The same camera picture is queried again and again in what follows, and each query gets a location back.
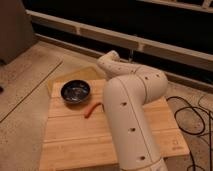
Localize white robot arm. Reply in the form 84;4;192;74
97;50;168;171

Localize yellow sponge cloth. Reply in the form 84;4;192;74
46;65;106;98

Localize dark blue bowl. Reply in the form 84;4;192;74
60;80;90;104

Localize wooden cutting board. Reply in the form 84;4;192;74
39;79;189;171

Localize grey cabinet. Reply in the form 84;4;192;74
0;0;37;64

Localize white wooden rail frame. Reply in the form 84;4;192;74
22;0;213;92

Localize black cable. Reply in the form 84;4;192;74
165;95;213;171

